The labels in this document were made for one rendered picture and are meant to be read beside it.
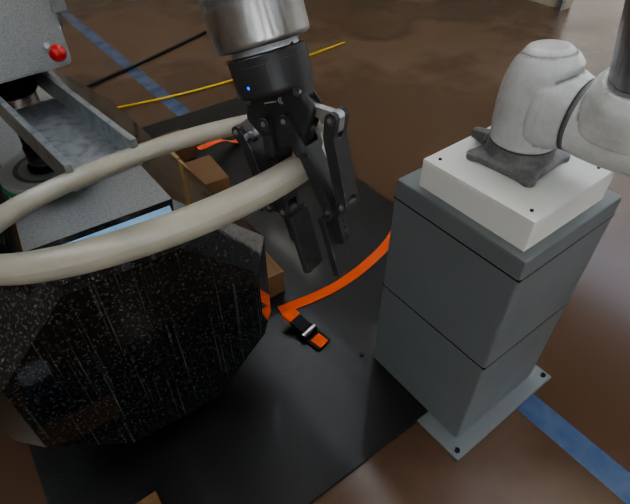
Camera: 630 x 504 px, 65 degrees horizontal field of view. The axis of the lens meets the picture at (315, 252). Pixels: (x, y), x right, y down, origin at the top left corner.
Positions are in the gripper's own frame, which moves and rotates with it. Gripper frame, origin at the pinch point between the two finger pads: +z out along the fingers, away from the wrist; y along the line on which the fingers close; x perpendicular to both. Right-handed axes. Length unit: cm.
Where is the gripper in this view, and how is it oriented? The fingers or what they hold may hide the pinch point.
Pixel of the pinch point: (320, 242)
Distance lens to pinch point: 54.5
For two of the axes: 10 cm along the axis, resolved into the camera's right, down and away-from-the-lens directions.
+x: -5.5, 4.9, -6.8
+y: -8.0, -0.6, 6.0
